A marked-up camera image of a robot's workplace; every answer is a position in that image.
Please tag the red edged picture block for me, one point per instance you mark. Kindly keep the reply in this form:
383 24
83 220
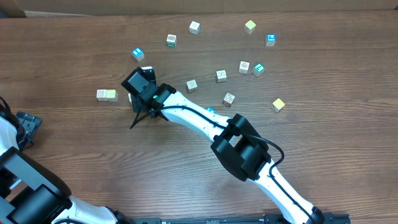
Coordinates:
228 100

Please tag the white picture block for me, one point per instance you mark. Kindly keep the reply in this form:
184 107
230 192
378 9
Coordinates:
243 67
221 76

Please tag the cardboard back wall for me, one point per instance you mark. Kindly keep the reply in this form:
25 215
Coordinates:
18 8

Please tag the white block top centre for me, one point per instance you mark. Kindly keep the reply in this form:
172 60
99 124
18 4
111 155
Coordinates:
194 27

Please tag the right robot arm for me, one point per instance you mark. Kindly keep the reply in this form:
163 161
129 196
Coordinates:
236 144

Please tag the white X letter block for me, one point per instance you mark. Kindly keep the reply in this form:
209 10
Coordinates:
129 96

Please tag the blue top block upper right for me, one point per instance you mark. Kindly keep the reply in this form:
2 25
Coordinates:
270 40

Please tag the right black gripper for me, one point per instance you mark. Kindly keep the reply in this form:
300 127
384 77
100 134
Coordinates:
137 104

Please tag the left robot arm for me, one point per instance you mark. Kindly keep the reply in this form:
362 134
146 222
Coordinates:
30 193

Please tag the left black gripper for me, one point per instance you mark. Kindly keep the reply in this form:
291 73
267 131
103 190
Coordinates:
29 123

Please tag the blue top block far left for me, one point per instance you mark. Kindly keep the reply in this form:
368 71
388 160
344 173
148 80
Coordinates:
138 54

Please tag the blue L block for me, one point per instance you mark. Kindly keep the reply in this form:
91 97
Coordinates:
211 110

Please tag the green seven block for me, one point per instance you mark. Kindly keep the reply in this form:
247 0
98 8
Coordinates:
258 69

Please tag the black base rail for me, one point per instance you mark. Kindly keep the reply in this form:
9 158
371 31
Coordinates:
265 219

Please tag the red letter white block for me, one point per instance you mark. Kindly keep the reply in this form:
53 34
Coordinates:
101 95

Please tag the green letter block upper left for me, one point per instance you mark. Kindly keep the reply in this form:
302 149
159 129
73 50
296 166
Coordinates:
171 40

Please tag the plain white block centre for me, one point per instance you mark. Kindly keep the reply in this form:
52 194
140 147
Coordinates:
192 86

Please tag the white picture block right centre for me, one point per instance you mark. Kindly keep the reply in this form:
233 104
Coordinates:
243 67

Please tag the yellow block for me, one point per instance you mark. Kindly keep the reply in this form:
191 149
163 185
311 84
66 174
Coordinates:
250 27
278 105
111 95

